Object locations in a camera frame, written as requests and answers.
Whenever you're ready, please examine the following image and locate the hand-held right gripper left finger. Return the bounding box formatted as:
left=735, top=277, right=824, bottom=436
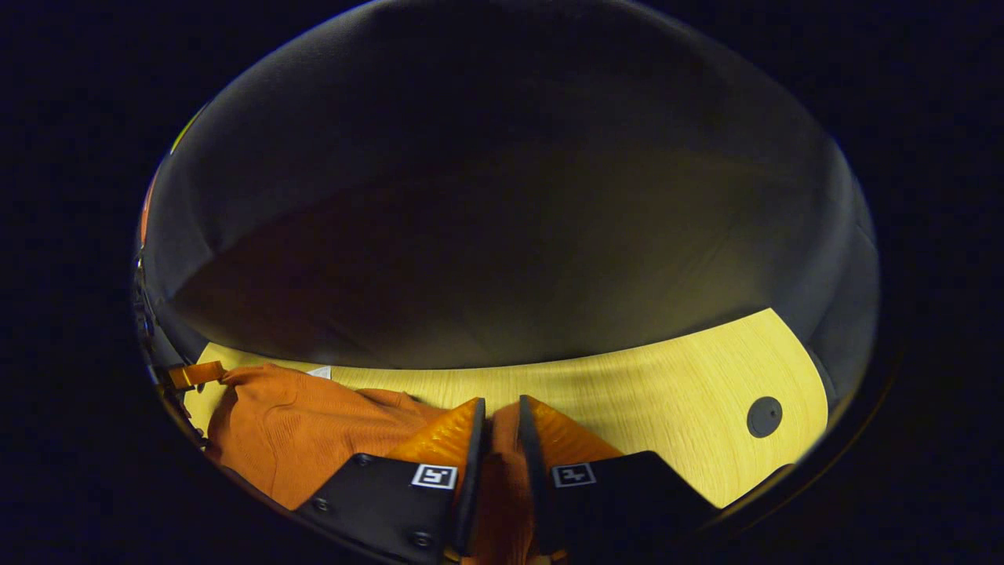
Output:
left=296, top=397, right=487, bottom=564

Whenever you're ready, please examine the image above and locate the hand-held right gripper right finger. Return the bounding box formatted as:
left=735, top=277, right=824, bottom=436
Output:
left=516, top=395, right=721, bottom=562

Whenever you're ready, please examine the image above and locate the orange knit shirt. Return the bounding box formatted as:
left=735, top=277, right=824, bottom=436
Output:
left=204, top=363, right=573, bottom=565

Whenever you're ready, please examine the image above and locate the black backdrop cloth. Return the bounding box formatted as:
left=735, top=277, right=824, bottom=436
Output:
left=132, top=0, right=881, bottom=409

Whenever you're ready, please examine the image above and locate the black round cable grommet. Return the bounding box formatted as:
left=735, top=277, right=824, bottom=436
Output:
left=746, top=396, right=784, bottom=439

